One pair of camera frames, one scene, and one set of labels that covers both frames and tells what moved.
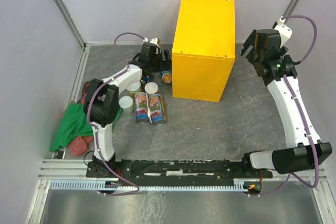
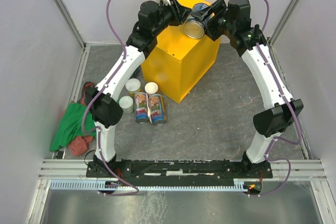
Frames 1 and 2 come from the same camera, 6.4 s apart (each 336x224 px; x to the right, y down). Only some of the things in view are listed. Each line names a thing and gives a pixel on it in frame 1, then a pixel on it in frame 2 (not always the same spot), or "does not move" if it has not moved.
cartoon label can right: (157, 108) does not move
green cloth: (74, 121) does not move
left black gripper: (163, 60) -> (180, 9)
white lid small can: (151, 87) does not move
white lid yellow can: (134, 88) does not move
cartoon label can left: (140, 107) does not move
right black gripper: (255, 49) -> (217, 12)
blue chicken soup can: (166, 76) -> (194, 27)
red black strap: (86, 86) does not move
